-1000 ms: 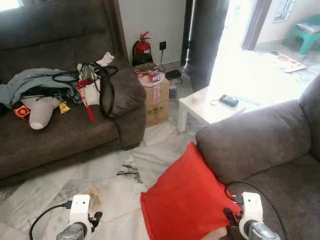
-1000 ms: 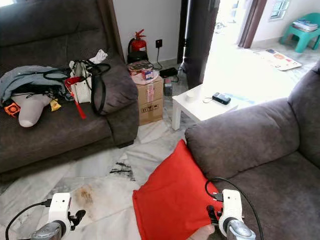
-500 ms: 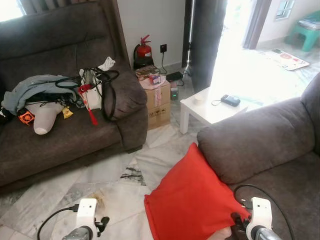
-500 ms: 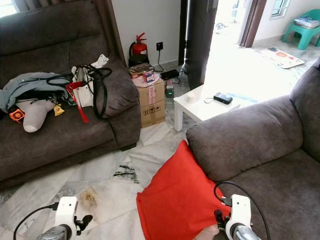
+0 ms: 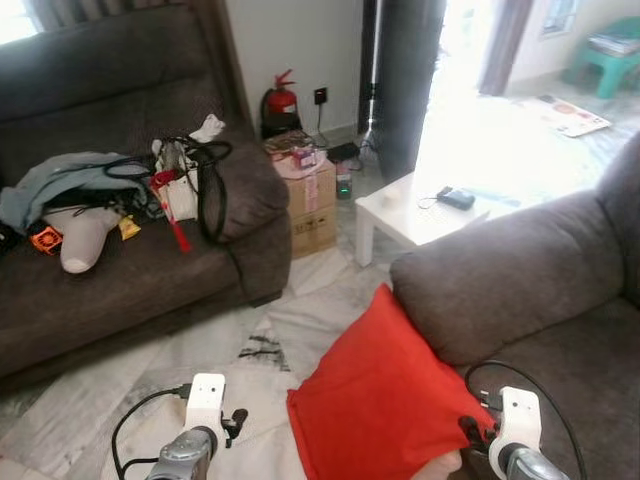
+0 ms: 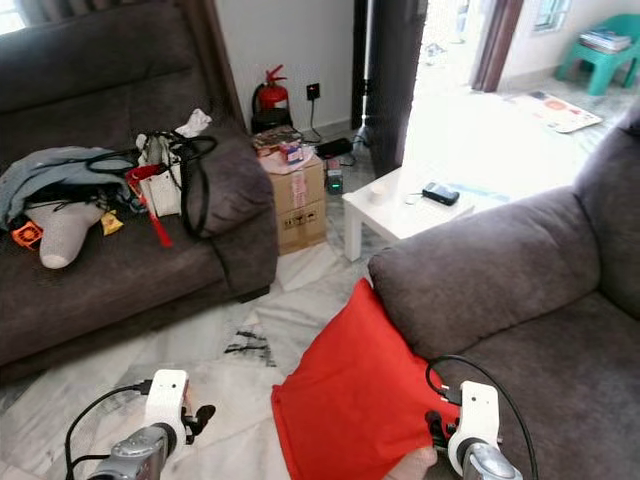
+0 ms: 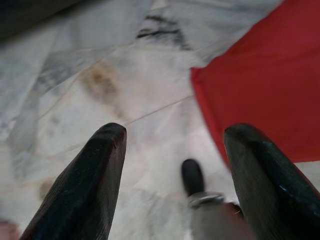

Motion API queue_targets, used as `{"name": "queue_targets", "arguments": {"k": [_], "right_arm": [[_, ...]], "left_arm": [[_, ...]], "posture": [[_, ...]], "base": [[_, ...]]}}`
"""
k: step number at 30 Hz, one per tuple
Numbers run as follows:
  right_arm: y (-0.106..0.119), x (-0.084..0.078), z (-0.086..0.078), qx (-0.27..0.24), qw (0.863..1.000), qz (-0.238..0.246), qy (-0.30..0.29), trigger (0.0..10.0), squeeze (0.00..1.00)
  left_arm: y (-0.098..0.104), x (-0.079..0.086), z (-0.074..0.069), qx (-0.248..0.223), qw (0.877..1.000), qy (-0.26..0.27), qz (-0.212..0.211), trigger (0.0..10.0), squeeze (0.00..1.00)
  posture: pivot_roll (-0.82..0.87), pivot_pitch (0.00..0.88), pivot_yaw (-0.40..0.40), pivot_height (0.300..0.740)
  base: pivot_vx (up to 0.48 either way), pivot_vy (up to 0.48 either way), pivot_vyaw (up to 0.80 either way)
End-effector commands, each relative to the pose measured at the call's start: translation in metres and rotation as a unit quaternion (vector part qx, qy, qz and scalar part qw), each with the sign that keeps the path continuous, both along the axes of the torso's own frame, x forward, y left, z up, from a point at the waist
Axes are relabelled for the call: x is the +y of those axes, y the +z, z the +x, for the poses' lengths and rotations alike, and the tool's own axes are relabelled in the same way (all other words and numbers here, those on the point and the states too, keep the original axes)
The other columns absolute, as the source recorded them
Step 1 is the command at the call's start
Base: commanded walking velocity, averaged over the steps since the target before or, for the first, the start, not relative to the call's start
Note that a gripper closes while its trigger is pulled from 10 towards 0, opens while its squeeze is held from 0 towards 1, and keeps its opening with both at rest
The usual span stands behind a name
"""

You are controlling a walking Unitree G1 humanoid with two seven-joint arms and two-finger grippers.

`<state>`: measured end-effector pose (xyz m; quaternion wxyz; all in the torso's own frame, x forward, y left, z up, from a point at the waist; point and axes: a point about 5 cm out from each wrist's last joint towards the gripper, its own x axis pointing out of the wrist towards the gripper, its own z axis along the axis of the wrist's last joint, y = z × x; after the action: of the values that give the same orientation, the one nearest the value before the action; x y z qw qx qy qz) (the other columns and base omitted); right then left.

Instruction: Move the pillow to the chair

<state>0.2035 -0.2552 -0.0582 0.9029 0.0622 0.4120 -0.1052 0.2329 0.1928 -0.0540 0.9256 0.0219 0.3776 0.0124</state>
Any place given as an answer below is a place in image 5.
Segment beige stuffed cushion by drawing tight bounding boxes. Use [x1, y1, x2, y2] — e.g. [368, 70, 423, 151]
[44, 204, 133, 275]

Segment dark door panel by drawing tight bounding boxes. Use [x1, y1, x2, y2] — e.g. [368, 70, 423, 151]
[372, 0, 447, 183]

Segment white crumpled cloth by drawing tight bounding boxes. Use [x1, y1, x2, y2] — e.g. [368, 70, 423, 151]
[190, 113, 227, 144]

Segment red tassel charm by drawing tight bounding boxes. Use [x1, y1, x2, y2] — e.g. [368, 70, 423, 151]
[149, 168, 193, 254]

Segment red fire extinguisher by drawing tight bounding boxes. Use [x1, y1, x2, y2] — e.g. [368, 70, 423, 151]
[261, 68, 304, 140]

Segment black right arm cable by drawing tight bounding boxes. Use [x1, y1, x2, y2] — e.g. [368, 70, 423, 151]
[464, 360, 587, 480]

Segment cardboard box with red tape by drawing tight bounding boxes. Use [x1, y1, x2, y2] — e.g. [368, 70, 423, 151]
[286, 160, 339, 217]

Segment pink patterned bundle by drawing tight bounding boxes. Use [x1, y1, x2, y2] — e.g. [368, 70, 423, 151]
[265, 133, 331, 181]

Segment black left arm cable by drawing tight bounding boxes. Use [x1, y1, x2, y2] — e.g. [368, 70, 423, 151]
[110, 384, 193, 480]

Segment brown door curtain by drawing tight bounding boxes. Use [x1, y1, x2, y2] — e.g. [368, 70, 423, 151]
[478, 0, 534, 98]

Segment red pillow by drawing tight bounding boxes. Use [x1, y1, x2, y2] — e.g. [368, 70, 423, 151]
[286, 283, 497, 480]

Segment dark grey loveseat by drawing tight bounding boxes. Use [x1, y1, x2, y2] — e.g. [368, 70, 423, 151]
[389, 135, 640, 480]

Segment long dark grey sofa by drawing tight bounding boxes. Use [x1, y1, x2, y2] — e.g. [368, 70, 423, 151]
[0, 0, 292, 383]

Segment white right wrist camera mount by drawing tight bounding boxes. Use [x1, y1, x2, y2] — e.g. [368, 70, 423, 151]
[489, 386, 544, 479]

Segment printed floor mat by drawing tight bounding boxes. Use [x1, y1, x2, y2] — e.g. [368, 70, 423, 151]
[538, 94, 613, 139]

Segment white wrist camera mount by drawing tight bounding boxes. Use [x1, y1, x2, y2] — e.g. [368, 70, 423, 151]
[185, 373, 228, 437]
[489, 386, 544, 479]

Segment grey blue jacket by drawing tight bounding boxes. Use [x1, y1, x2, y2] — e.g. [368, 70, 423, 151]
[0, 151, 153, 234]

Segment white side table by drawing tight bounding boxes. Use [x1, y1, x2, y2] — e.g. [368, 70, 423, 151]
[354, 170, 521, 267]

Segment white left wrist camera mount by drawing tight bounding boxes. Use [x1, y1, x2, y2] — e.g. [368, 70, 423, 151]
[185, 373, 228, 437]

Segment black power bank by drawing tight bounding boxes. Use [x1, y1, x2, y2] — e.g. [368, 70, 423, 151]
[437, 187, 477, 211]

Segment teal plastic chair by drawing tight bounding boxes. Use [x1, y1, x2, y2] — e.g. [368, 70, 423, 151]
[568, 16, 640, 100]

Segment white handbag black straps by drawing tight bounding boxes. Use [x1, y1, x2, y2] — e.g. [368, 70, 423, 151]
[103, 134, 234, 246]

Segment small green-lit charger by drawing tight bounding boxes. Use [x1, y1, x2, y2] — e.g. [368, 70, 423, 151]
[335, 165, 354, 201]

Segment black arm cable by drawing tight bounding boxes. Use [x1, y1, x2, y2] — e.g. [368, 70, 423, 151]
[464, 360, 587, 480]
[110, 384, 193, 480]

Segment black power adapter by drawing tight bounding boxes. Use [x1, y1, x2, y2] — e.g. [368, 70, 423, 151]
[326, 142, 362, 164]

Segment stack of books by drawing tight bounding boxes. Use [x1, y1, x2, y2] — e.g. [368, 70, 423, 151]
[588, 33, 640, 56]

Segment cardboard box with arrow marks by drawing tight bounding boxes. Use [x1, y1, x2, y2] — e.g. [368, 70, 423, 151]
[290, 208, 339, 260]

